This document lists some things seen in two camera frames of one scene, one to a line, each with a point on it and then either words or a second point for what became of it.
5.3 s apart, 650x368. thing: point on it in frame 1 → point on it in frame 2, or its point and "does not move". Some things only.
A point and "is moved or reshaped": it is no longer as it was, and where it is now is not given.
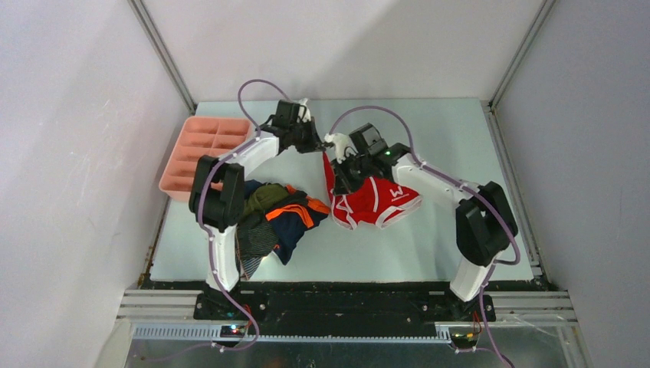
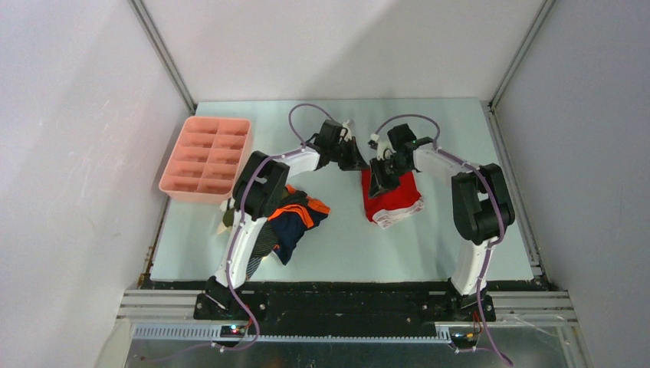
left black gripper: (315, 142) → (355, 161)
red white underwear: (376, 198) is moved or reshaped
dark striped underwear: (255, 238) does not move
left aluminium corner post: (164, 54) does not move
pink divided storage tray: (200, 136) does not move
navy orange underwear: (290, 217) does not move
